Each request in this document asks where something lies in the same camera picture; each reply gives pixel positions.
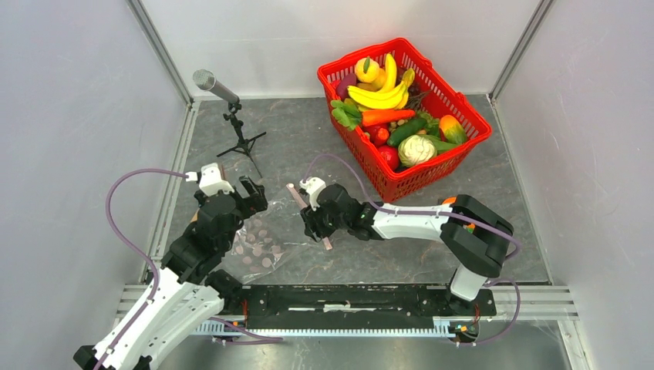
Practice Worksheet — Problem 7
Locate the clear pink zip top bag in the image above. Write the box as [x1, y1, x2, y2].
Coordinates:
[218, 183, 332, 284]

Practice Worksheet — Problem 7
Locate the yellow banana bunch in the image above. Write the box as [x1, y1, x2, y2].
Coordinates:
[348, 53, 415, 109]

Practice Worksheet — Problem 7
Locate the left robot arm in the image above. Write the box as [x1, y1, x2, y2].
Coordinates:
[73, 165, 268, 369]

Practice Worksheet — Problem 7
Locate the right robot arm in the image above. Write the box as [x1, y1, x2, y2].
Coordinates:
[299, 177, 519, 315]

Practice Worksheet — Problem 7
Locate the black microphone tripod stand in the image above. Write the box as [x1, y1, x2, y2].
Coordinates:
[216, 101, 267, 177]

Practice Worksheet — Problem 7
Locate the red tomato toy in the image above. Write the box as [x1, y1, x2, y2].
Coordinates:
[377, 145, 400, 171]

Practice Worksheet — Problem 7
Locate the red pepper toy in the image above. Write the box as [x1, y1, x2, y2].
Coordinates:
[363, 124, 390, 147]

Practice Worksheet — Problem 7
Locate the green cucumber toy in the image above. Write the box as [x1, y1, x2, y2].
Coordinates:
[386, 117, 427, 147]

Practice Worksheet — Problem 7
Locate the orange carrot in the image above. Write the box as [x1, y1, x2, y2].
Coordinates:
[362, 109, 416, 127]

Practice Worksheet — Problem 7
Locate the grey microphone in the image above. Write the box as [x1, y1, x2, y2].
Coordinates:
[192, 69, 240, 104]

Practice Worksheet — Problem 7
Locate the purple sweet potato toy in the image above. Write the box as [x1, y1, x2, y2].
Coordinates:
[335, 73, 358, 100]

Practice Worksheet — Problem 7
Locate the green leaf vegetable toy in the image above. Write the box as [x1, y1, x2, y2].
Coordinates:
[421, 134, 459, 154]

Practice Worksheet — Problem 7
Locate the mango toy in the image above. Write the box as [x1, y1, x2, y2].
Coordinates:
[439, 115, 467, 145]

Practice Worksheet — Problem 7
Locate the red plastic basket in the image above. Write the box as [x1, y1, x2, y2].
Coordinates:
[317, 38, 493, 203]

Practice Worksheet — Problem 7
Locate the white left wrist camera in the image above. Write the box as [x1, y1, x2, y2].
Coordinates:
[185, 163, 235, 197]

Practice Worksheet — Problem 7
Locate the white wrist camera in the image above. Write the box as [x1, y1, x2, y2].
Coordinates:
[299, 177, 326, 210]
[185, 163, 235, 197]

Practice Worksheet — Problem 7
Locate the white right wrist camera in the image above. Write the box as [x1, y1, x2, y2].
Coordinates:
[299, 177, 326, 210]

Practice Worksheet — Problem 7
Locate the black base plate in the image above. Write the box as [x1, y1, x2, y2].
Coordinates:
[221, 284, 497, 330]

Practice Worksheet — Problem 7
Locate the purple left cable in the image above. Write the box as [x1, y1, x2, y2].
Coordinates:
[92, 168, 283, 370]

